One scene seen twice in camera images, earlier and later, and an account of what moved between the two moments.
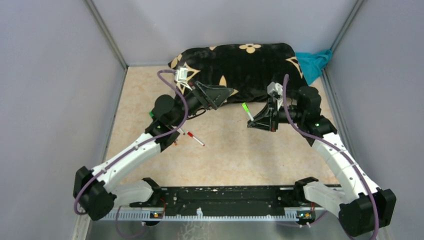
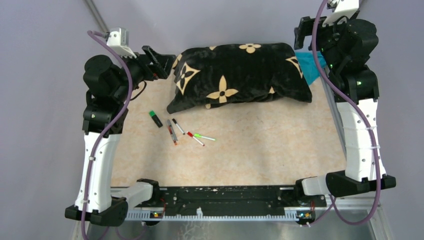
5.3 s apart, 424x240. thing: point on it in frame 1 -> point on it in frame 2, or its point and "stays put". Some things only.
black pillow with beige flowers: [248, 68] stays put
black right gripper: [262, 121] -> [305, 28]
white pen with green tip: [249, 115] -> [198, 135]
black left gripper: [199, 94] -> [154, 61]
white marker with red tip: [191, 135] stays put
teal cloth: [312, 64] stays put
